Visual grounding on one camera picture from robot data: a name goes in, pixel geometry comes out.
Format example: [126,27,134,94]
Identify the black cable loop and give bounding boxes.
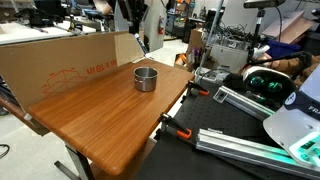
[0,143,11,160]

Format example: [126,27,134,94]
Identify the aluminium extrusion rail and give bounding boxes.
[212,85,278,122]
[195,127,320,180]

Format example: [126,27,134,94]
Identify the white VR headset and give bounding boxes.
[222,65,298,105]

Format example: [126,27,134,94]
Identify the brown cardboard box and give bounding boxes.
[187,27,206,55]

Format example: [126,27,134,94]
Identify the black camera on tripod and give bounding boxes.
[243,0,287,10]

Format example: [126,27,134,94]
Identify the black and white marker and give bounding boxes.
[133,32,150,56]

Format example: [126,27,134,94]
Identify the small stainless steel pot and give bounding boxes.
[133,66,159,93]

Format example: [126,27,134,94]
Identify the black tripod stand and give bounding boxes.
[245,8,312,69]

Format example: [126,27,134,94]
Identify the grey crate with cables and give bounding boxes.
[209,42,250,73]

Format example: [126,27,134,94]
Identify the brown wooden bench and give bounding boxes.
[0,95,52,137]

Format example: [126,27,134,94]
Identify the operator hand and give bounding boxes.
[261,52,282,70]

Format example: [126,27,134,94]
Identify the white background desk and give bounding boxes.
[0,21,98,46]

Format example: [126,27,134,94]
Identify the black clamp with orange handle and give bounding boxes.
[181,80,211,104]
[156,112,194,141]

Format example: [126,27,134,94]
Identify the operator forearm brown sleeve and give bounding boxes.
[274,54,320,87]

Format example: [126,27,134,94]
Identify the flat pinkish cardboard sheet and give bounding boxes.
[262,10,315,45]

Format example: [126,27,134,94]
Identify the slanted metal pole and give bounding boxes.
[197,0,225,82]

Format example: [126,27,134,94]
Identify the white VR controller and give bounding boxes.
[252,44,272,61]

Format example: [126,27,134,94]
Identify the blue plastic bin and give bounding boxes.
[265,39,295,58]

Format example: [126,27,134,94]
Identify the orange packet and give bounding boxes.
[174,52,188,67]

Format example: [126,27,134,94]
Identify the dark metal table leg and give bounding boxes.
[54,142,95,180]

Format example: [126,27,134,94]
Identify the black perforated breadboard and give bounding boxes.
[134,79,320,180]

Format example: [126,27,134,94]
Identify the background person forearm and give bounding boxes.
[91,0,116,16]

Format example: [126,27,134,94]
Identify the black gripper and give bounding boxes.
[116,0,150,35]

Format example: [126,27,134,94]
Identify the printed cardboard panel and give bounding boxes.
[0,29,145,113]

